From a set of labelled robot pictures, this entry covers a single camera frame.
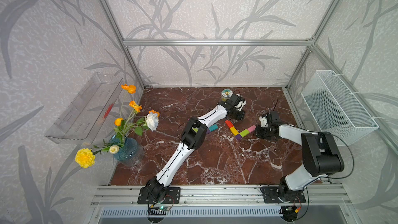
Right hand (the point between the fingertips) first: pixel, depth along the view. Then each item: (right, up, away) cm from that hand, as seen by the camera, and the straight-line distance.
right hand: (253, 132), depth 96 cm
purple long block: (-29, 0, 0) cm, 29 cm away
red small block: (-15, +5, +3) cm, 16 cm away
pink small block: (-1, +2, 0) cm, 2 cm away
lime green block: (-6, 0, -2) cm, 7 cm away
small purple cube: (-10, -3, -2) cm, 11 cm away
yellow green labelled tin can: (-16, +24, +9) cm, 31 cm away
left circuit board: (-51, -32, -24) cm, 65 cm away
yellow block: (-12, 0, 0) cm, 12 cm away
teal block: (-26, +3, 0) cm, 26 cm away
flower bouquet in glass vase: (-70, -4, -19) cm, 73 cm away
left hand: (-4, +9, +5) cm, 11 cm away
